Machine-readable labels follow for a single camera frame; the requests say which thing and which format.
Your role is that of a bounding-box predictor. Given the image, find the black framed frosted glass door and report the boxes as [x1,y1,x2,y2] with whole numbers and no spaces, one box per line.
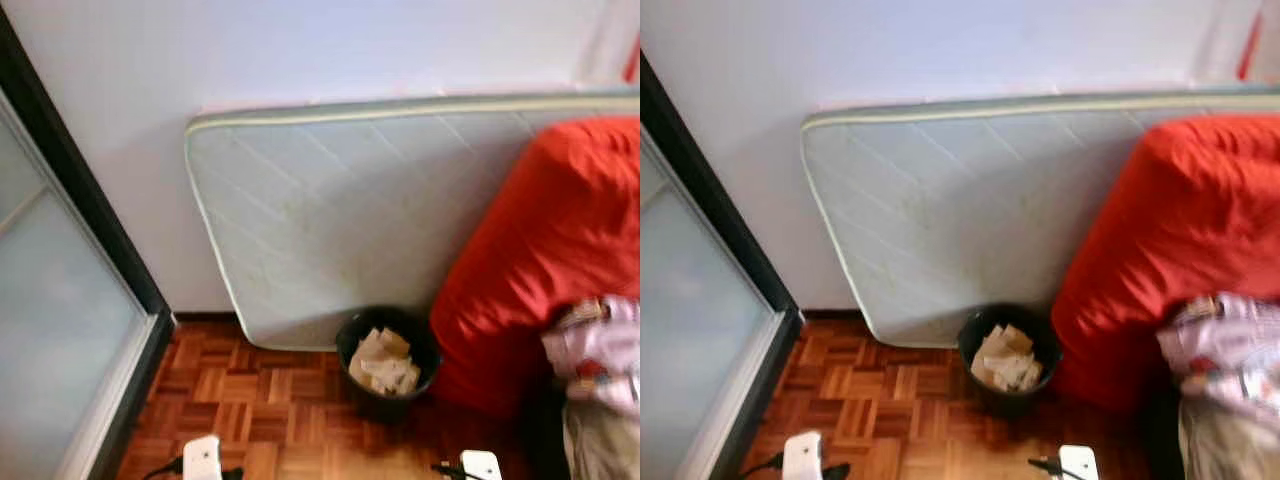
[0,10,177,480]
[640,55,805,480]

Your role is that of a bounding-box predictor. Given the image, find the crumpled brown and white paper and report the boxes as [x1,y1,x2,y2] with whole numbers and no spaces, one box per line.
[970,323,1044,394]
[348,327,422,397]

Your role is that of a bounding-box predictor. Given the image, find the black round waste bin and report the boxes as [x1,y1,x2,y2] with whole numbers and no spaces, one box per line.
[335,305,443,422]
[957,303,1063,420]

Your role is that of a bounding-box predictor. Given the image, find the pink cartoon print blanket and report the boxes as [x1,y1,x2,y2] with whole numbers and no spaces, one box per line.
[1158,292,1280,422]
[542,295,640,417]

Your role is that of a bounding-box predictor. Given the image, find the pale green quilted mattress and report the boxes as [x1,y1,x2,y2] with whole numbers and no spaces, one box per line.
[183,88,640,352]
[800,85,1280,350]

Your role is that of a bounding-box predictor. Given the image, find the large red fabric cushion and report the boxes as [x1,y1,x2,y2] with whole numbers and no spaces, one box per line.
[1050,113,1280,412]
[430,115,640,417]

